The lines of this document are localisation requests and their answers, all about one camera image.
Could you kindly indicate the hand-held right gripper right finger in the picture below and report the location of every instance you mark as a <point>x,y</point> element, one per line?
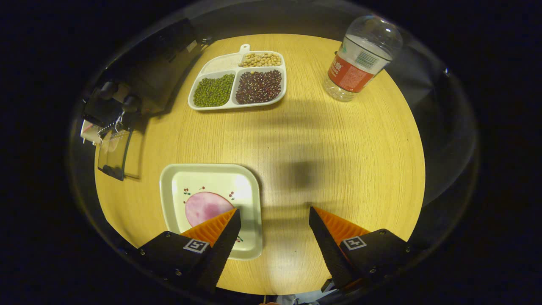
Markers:
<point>328,250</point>

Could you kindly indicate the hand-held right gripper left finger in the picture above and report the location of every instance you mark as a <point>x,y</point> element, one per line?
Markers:
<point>222,250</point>

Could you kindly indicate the pink ham slice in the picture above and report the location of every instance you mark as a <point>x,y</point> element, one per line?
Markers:
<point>203,207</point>

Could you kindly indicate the white square plate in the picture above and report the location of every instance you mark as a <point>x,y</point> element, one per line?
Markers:
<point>211,178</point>

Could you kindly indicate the pile of green mung beans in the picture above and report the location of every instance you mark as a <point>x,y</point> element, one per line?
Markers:
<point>214,90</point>

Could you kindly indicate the pile of red beans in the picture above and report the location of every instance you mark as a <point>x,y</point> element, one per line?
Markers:
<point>259,87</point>

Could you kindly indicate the pile of white rice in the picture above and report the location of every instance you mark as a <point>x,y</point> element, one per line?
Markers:
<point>220,64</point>

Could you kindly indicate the black electric oven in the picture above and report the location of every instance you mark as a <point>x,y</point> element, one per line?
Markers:
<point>148,72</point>

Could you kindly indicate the pile of soybeans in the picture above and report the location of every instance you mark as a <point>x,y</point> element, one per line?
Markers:
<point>260,59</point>

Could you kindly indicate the white divided tray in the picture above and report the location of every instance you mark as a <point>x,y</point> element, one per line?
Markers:
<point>233,91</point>

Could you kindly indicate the clear plastic water bottle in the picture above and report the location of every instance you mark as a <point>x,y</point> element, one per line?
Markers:
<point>351,72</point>

